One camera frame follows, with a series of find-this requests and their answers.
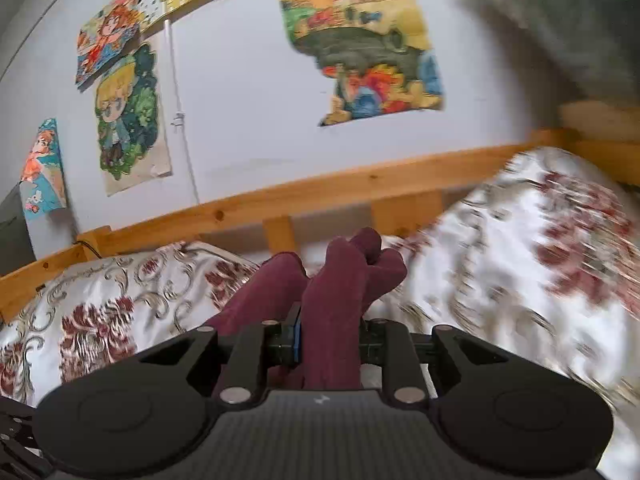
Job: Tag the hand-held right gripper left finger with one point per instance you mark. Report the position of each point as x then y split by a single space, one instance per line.
298 334

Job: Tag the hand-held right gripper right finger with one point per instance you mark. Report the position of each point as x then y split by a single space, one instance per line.
372 346

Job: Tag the maroon garment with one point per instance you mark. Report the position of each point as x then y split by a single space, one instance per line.
332 320

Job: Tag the floral white bedspread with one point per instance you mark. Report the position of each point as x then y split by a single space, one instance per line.
525 270

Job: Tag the grey fluffy blanket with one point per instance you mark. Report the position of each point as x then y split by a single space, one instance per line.
550 20

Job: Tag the wooden bed frame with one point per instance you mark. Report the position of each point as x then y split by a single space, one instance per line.
350 187

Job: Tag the blond figure green wall poster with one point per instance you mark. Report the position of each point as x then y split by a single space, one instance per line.
132 120

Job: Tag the orange-haired figure blue wall poster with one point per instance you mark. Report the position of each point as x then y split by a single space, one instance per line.
44 170

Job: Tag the large yellow cartoon wall poster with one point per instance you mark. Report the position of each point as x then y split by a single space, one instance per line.
360 35

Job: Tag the red-haired figure wall poster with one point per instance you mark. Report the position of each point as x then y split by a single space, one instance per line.
107 40

